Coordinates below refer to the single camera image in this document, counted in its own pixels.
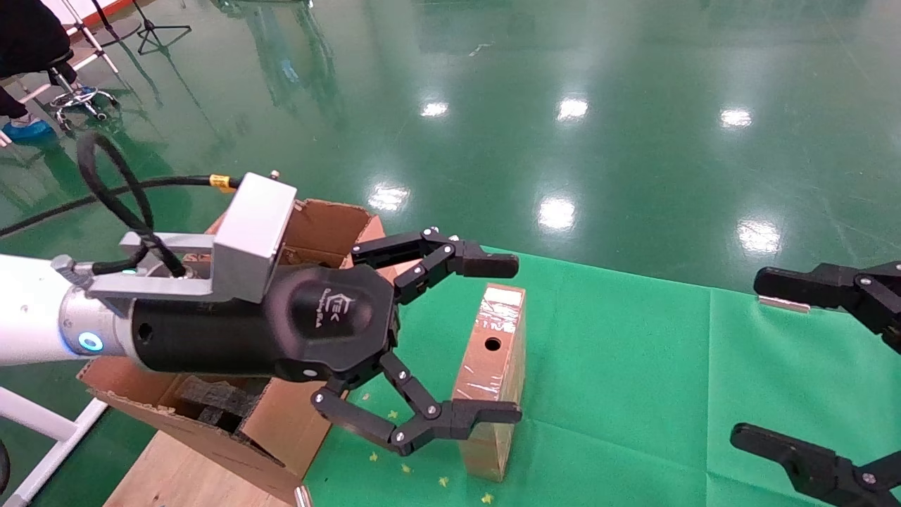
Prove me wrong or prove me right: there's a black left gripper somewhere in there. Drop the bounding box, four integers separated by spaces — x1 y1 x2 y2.
130 263 402 386

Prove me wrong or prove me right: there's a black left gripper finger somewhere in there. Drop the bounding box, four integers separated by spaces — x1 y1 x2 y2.
351 227 520 305
312 352 523 455

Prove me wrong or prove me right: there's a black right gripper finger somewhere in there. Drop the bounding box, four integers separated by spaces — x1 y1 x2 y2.
730 422 901 507
753 262 901 353

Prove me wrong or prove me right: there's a tall taped cardboard box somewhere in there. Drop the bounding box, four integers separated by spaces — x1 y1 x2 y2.
450 283 527 483

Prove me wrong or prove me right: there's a large open cardboard carton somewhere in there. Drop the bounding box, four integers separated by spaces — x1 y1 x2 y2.
76 199 388 505

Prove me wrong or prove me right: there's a dark foam padding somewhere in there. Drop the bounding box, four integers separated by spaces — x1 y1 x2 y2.
172 375 260 432

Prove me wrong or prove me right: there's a green table mat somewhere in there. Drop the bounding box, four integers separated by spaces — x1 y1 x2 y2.
301 246 901 507

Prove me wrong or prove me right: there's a black swivel stool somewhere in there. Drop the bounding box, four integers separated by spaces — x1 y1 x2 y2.
46 49 119 132

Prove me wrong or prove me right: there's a black tripod microphone stand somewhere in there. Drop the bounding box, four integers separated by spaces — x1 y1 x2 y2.
132 0 192 56

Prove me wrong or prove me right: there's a black curved pole stand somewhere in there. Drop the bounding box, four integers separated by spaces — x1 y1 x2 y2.
84 0 141 46

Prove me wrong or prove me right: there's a person in black clothes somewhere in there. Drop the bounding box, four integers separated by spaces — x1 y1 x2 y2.
0 0 96 146

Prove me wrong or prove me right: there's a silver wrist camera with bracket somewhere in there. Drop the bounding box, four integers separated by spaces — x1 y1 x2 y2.
88 171 298 302

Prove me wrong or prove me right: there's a black cable with yellow tag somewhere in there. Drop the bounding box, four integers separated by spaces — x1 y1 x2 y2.
0 173 244 239

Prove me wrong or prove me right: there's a white metal tube frame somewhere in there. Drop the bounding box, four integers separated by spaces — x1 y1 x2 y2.
0 386 108 507

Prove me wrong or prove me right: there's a thick black cable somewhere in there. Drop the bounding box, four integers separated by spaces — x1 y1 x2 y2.
76 132 187 277

